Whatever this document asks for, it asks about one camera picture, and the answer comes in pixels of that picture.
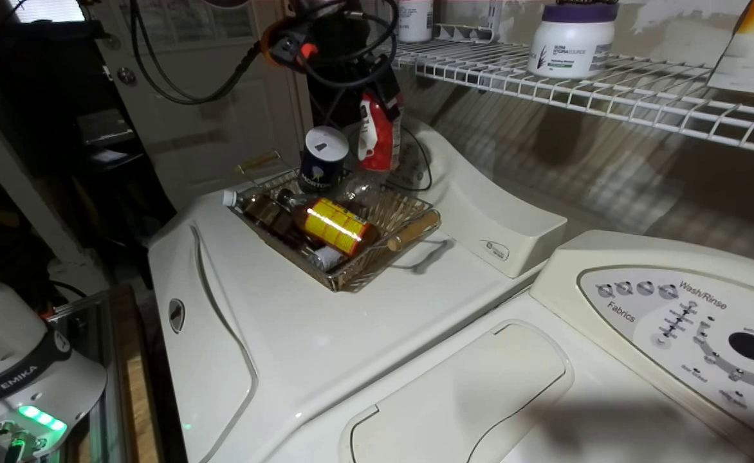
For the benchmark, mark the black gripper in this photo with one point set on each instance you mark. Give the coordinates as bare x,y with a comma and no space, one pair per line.
351,52

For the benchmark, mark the red bottle white label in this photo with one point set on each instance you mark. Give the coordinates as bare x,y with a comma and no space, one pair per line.
378,143

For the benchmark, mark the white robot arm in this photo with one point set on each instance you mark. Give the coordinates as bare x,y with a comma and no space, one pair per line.
6,324

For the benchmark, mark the tall white bottle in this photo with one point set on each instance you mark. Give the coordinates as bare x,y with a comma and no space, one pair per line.
415,20

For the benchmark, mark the amber bottle yellow label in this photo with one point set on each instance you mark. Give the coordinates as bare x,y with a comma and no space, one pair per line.
336,225

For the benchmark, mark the dark brown bottle white cap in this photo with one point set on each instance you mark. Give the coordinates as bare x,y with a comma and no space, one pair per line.
277,214

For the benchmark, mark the white washing machine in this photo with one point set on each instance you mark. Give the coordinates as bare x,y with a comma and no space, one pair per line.
248,342

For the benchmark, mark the dark blue cylindrical can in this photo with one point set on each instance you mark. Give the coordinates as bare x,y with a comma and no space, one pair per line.
322,168

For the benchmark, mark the beige door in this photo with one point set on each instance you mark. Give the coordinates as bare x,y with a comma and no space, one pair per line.
203,129

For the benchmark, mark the white jar purple lid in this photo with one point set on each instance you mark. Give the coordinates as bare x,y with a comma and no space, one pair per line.
572,48

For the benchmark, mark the orange and white box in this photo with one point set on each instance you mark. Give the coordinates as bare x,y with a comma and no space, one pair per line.
751,52

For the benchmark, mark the wooden board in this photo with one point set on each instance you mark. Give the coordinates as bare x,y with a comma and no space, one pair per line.
140,403

